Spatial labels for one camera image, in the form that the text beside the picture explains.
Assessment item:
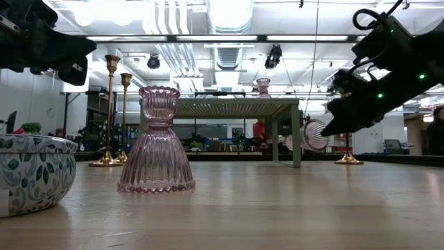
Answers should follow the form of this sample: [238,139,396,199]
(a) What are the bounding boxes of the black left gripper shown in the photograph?
[0,0,97,87]

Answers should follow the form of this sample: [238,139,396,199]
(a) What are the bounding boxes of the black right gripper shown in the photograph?
[321,67,444,137]

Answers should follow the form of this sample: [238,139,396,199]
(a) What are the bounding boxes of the tallest brass candlestick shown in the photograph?
[88,54,123,168]

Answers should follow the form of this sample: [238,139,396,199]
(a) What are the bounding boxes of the pink ribbed glass candle holder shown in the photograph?
[255,78,272,99]
[283,119,330,153]
[117,85,196,194]

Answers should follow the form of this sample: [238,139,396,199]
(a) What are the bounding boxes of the short brass candlestick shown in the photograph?
[334,133,364,165]

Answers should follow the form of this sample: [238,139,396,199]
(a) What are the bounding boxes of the medium brass candlestick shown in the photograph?
[114,72,133,164]

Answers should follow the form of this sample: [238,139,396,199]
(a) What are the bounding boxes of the floral ceramic bowl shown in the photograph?
[0,133,78,219]

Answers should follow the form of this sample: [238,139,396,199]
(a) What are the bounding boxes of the white pillar cabinet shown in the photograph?
[360,119,384,153]

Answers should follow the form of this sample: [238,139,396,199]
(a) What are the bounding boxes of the grey office chair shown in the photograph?
[384,138,403,155]

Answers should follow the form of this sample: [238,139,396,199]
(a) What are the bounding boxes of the green potted plant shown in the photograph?
[20,122,42,135]

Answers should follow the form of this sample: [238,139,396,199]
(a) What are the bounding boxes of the black ceiling spotlight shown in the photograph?
[264,44,283,69]
[146,54,161,70]

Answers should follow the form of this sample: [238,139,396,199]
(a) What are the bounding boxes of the black computer monitor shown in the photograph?
[5,110,17,135]

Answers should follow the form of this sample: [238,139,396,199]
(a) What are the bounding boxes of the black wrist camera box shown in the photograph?
[352,15,416,72]

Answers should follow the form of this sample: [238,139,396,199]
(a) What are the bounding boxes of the black overhead frame beam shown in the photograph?
[74,33,365,44]

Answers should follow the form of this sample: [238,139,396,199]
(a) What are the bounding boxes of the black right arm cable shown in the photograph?
[352,0,405,34]

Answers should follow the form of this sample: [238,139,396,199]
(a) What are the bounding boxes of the black table edge rail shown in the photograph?
[74,151,444,168]

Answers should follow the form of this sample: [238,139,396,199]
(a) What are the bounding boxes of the silver ceiling air duct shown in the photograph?
[207,0,255,34]

